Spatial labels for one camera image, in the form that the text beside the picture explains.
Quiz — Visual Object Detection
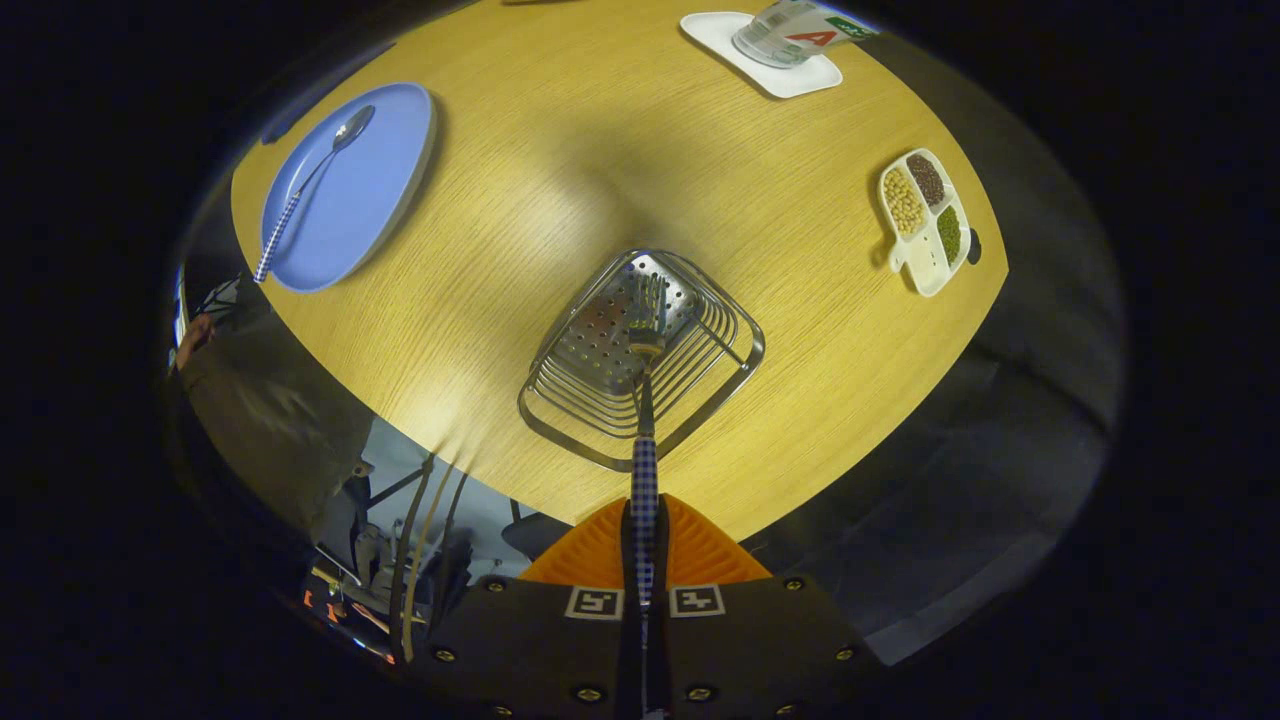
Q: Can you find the blue round plate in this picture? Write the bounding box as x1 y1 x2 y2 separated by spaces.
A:
260 82 438 294

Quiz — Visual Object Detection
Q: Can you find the white divided bean dish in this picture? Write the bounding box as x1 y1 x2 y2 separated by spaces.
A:
878 148 973 298

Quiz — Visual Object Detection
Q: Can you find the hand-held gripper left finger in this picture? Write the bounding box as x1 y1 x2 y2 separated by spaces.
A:
400 495 642 720

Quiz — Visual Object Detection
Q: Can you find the metal wire rack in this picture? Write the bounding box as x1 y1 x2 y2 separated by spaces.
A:
517 248 766 473

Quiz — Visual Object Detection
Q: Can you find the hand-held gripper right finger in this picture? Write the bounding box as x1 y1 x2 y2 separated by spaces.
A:
648 495 883 720

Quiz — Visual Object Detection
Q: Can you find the spoon with checkered handle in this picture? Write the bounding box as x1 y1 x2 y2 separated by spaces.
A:
253 105 376 284

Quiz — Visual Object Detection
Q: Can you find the fork with checkered handle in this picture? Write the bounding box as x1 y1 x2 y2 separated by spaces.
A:
624 275 671 720

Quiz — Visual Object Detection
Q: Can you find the white square coaster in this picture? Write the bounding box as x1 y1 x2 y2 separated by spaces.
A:
680 12 843 100

